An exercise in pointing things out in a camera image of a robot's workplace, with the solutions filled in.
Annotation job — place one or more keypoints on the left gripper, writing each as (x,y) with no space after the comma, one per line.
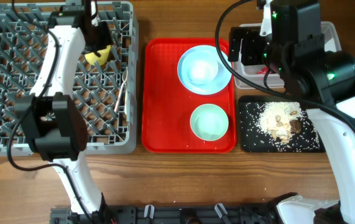
(107,37)

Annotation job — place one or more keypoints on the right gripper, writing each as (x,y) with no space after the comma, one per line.
(250,39)

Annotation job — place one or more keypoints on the yellow plastic cup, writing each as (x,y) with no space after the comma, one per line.
(100,57)

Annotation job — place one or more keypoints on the light blue plate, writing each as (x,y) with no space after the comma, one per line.
(220,81)

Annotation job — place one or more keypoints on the white plastic spoon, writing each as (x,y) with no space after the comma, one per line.
(121,90)

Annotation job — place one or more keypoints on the small green saucer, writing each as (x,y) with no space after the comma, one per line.
(200,67)

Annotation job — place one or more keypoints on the green bowl with food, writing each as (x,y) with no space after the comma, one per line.
(209,122)

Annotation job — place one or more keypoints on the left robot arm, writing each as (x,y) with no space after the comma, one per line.
(52,125)

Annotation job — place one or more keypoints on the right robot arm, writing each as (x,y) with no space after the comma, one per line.
(327,87)

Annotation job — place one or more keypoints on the grey dishwasher rack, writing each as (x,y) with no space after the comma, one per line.
(95,87)

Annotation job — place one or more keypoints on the clear plastic bin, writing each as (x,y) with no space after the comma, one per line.
(273,80)

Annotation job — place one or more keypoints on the black plastic tray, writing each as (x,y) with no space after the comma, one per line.
(305,136)

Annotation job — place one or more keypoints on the pile of rice scraps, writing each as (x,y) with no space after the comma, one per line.
(276,117)

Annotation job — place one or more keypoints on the red plastic tray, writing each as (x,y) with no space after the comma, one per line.
(168,105)

